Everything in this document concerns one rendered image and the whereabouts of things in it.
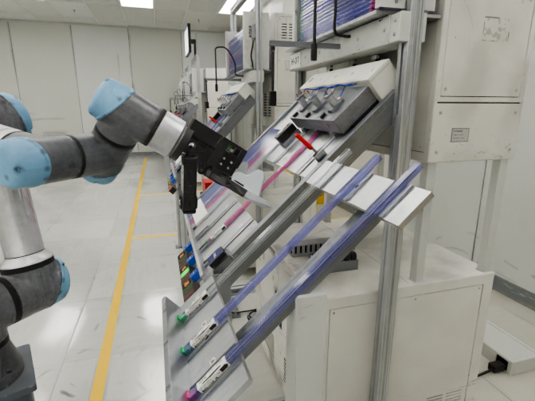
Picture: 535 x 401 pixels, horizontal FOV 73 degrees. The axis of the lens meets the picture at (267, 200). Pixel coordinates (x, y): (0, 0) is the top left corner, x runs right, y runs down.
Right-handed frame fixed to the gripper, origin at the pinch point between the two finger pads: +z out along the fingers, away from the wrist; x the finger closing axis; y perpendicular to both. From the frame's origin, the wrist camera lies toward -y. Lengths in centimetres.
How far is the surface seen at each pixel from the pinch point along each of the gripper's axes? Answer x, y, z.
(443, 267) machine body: 23, 10, 79
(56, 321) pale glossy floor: 136, -124, -14
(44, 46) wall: 899, -3, -282
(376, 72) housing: 17.8, 43.0, 15.9
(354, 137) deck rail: 15.8, 25.8, 19.4
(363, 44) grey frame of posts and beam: 28, 51, 13
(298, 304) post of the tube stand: -14.0, -12.0, 11.7
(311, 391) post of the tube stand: -14.0, -26.9, 25.1
